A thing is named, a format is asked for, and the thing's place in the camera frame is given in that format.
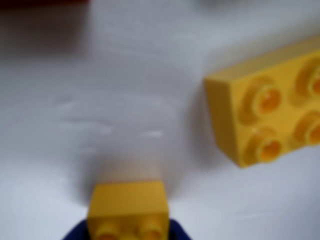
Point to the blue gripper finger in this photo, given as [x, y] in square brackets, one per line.
[75, 232]
[178, 231]

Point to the yellow 2x2 block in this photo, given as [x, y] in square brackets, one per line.
[128, 205]

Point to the yellow 2x4 block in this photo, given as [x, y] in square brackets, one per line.
[270, 107]

